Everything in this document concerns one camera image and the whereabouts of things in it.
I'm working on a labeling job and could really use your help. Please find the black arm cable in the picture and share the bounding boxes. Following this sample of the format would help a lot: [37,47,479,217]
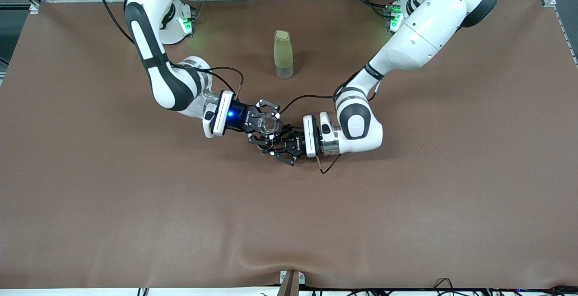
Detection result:
[172,64,245,102]
[278,73,384,114]

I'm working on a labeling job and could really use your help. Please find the green sleeved glass bottle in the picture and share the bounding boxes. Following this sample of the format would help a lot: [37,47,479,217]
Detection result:
[274,30,294,80]

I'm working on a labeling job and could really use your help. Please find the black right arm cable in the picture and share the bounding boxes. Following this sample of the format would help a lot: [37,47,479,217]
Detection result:
[172,64,245,102]

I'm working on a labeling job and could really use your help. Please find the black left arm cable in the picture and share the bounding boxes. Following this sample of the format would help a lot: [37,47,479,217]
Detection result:
[278,73,384,114]

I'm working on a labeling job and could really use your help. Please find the small clear glass cup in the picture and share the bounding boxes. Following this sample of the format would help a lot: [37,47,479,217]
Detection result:
[257,115,283,135]

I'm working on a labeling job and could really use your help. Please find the brown table cover mat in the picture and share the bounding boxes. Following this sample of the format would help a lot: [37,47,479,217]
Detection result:
[0,0,578,290]

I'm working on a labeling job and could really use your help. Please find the short black cable loop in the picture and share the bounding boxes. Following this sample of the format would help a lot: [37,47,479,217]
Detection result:
[318,154,343,175]

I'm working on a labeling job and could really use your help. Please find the metal table edge clamp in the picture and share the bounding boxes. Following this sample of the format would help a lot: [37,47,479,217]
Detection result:
[279,270,306,296]

